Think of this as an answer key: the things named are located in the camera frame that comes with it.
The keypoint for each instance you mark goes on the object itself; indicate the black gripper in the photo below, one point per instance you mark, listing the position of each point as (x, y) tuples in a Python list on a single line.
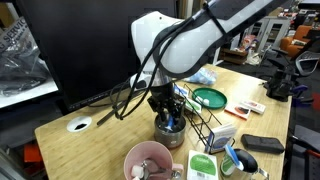
[(165, 100)]

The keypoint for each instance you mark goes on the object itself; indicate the blue plastic spoon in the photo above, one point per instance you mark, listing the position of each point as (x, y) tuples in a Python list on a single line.
[(231, 155), (170, 124)]

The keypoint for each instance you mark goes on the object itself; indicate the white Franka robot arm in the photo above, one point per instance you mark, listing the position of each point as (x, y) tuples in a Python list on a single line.
[(186, 50)]

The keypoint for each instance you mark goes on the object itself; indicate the silver metal bowl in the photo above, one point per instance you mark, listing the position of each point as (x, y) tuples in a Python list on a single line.
[(170, 140)]

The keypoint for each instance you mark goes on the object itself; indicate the green round plate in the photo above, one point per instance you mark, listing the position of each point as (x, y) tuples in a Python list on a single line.
[(216, 96)]

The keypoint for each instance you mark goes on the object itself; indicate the metal spoon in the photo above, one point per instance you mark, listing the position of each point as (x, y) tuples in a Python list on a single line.
[(156, 171)]

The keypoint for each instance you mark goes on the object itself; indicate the green and white card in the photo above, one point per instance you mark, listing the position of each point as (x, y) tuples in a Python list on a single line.
[(195, 107)]

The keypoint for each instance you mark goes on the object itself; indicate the white marshmallow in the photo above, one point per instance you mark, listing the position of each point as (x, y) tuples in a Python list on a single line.
[(136, 171), (206, 102)]

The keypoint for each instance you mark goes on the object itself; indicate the pink mug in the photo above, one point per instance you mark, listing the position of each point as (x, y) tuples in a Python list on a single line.
[(150, 150)]

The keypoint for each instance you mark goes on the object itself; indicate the clear bag of blue packets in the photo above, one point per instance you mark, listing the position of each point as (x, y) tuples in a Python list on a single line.
[(206, 77)]

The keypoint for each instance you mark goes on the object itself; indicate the blue and white card box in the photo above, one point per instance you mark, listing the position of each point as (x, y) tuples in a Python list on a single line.
[(221, 138)]

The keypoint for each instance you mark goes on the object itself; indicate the green and white packet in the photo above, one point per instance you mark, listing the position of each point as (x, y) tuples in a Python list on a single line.
[(201, 165)]

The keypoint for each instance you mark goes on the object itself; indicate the black monitor stand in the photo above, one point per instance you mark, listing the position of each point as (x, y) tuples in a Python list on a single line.
[(106, 117)]

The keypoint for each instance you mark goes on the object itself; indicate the small green card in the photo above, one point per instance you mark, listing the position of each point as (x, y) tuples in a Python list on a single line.
[(226, 165)]

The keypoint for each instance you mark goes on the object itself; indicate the white picture card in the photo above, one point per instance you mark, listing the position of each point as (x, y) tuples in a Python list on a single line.
[(254, 106)]

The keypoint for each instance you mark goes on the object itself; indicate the brown wooden crate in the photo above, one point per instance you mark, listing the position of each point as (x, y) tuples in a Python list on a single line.
[(235, 56)]

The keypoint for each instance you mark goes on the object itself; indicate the steel pitcher cup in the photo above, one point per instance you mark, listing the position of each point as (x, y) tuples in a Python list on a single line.
[(249, 162)]

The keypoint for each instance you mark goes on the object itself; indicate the large black monitor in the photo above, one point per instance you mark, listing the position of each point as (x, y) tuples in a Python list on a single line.
[(83, 43)]

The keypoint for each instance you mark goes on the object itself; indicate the white glass door cabinet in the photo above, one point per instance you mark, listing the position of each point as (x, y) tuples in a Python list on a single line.
[(275, 33)]

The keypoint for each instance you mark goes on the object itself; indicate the orange box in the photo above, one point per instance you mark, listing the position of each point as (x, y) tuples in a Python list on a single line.
[(32, 153)]

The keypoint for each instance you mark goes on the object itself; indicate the white shelf board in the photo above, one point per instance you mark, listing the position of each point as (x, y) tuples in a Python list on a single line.
[(26, 95)]

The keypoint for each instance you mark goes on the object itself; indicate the orange armchair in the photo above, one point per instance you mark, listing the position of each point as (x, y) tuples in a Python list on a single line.
[(296, 41)]

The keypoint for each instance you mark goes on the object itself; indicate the mesh office chair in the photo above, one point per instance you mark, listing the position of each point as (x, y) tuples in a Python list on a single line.
[(308, 57)]

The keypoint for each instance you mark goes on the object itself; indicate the black plastic bag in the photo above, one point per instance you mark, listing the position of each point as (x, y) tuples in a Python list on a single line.
[(20, 70)]

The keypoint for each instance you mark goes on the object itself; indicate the white printed plastic bag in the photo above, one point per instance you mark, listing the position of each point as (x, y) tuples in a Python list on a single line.
[(13, 33)]

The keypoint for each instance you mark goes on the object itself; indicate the black clamp mount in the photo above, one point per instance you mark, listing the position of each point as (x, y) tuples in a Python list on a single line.
[(278, 88)]

